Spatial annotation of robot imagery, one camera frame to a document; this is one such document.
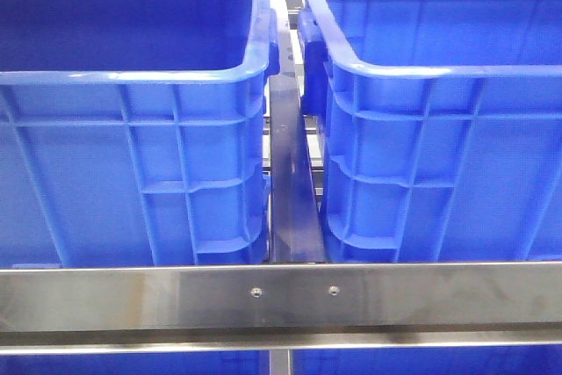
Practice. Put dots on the left blue plastic crate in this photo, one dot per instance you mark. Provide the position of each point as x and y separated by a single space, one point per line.
132 132

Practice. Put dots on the steel centre divider bar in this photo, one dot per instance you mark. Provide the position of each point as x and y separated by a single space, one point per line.
295 228

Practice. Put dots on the lower right blue crate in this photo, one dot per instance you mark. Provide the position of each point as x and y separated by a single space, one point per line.
540 359

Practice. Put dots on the steel shelf front rail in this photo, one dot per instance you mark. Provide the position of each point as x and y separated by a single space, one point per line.
279 306

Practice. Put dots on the right blue plastic crate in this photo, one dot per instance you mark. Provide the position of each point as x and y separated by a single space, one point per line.
443 130

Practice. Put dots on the blue plastic crate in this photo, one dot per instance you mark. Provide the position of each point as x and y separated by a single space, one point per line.
132 132
443 130

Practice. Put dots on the lower left blue crate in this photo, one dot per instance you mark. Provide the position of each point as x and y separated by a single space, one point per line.
215 362

